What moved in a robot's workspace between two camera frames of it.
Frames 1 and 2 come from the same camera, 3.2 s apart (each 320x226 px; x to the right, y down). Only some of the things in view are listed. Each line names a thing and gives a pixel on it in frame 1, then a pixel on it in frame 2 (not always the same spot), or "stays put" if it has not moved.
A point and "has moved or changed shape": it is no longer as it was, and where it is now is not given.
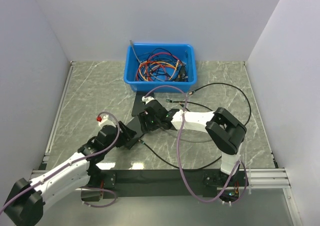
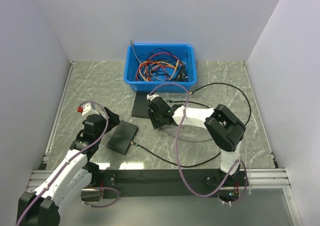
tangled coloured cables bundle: [159, 65] stays put
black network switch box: [135, 124] has moved or changed shape
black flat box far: [138, 106] stays put
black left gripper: [126, 135] to [113, 120]
